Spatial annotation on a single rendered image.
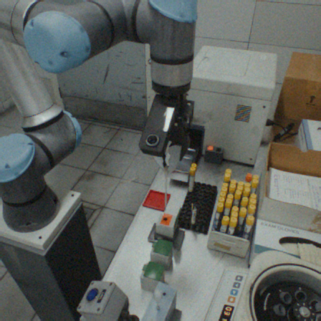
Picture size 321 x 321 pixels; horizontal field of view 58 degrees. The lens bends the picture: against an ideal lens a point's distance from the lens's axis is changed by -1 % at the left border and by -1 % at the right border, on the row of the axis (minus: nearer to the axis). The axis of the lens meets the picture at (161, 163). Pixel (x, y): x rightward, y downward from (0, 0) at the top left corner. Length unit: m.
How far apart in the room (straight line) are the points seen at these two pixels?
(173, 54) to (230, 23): 1.75
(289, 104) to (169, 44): 0.94
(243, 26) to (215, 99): 1.32
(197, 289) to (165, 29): 0.56
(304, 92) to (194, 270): 0.86
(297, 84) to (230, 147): 0.43
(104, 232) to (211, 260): 1.24
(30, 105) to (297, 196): 0.76
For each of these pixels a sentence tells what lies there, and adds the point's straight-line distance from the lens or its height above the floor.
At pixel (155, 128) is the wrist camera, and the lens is 0.52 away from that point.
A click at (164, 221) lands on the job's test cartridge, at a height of 0.95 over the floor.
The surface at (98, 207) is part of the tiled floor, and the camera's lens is 2.10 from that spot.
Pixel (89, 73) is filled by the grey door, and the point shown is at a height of 0.50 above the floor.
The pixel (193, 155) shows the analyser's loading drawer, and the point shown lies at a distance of 1.00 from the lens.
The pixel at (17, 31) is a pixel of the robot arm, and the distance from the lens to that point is 0.49.
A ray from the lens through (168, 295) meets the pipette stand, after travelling 0.64.
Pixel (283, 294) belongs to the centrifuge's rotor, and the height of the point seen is 0.99.
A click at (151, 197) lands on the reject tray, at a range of 0.92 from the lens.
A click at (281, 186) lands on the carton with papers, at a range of 0.94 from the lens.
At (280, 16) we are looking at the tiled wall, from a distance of 2.21.
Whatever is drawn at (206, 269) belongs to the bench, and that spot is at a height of 0.88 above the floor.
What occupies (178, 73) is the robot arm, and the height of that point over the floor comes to 1.35.
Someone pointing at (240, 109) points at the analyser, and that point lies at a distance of 0.96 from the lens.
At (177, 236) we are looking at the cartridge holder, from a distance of 0.81.
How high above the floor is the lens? 1.55
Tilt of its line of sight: 41 degrees down
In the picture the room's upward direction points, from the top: straight up
